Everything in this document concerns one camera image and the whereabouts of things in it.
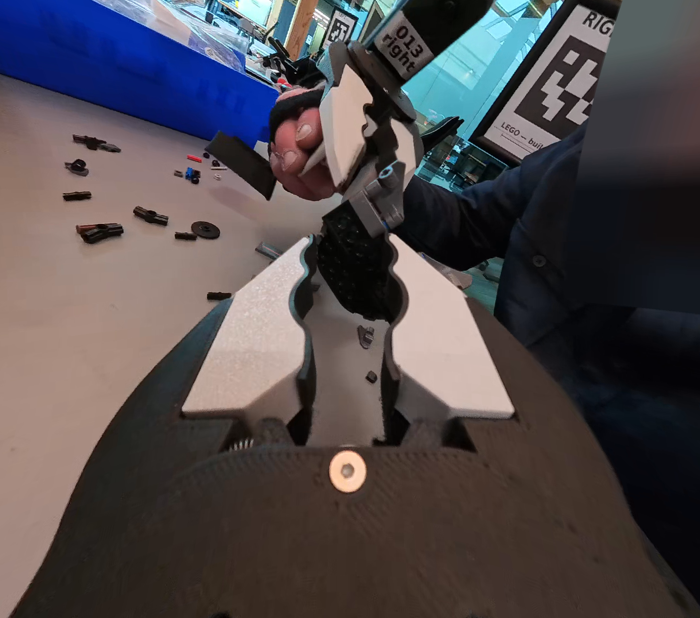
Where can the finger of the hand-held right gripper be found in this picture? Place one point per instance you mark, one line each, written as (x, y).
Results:
(409, 150)
(344, 125)

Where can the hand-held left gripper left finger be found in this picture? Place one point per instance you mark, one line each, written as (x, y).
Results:
(251, 355)

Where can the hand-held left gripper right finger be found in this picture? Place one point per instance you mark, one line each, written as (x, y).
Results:
(448, 355)

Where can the dark grey lego assembly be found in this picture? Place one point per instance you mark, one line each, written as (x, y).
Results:
(355, 257)

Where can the person's right forearm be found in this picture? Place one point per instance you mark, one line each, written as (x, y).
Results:
(481, 213)

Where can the grey wedge lego piece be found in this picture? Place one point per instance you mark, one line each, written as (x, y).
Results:
(365, 336)

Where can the black lego figure model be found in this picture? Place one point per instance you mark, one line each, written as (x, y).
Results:
(281, 57)

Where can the grey elongated lego piece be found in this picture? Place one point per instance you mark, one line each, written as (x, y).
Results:
(269, 250)

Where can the blue lego piece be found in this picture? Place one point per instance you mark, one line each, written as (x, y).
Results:
(191, 175)

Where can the black brown angled lego connector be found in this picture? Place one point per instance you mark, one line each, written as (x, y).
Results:
(100, 233)

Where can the dark grey small lego piece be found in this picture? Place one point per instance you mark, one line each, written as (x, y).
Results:
(112, 148)

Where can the black and grey lego piece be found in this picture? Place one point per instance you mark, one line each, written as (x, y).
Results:
(76, 167)

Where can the black lego axle connector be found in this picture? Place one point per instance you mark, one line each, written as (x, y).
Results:
(87, 141)

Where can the person's right hand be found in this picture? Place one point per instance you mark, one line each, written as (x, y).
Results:
(298, 164)

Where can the small framed marker sign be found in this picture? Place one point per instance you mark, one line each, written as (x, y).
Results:
(340, 30)

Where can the person's torso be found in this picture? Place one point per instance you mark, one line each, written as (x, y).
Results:
(574, 344)

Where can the round grey metal disc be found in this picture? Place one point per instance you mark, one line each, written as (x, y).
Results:
(206, 229)

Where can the large framed marker sign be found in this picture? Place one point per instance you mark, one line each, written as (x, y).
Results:
(563, 76)

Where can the clear plastic bags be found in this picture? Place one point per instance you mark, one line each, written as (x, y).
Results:
(136, 10)

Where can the blue plastic bin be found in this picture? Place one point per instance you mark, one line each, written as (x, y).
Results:
(109, 60)

